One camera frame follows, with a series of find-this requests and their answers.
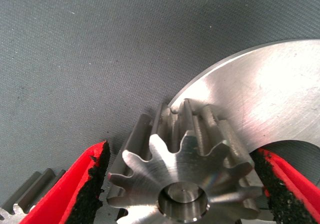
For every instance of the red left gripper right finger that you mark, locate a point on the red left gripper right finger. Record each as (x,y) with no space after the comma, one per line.
(292,194)

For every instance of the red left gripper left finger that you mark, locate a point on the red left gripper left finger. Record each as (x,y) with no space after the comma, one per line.
(72,184)

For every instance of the smaller steel gear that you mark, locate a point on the smaller steel gear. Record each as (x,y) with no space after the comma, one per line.
(30,194)

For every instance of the larger steel gear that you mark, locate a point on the larger steel gear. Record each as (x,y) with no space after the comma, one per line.
(182,166)

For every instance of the round metal plate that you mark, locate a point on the round metal plate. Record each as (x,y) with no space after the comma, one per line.
(270,91)

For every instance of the dark grey table cloth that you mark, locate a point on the dark grey table cloth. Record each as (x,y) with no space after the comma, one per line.
(100,59)

